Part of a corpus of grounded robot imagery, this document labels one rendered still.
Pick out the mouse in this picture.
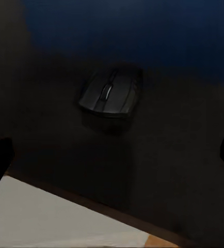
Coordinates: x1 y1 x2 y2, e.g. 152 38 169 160
78 60 143 118

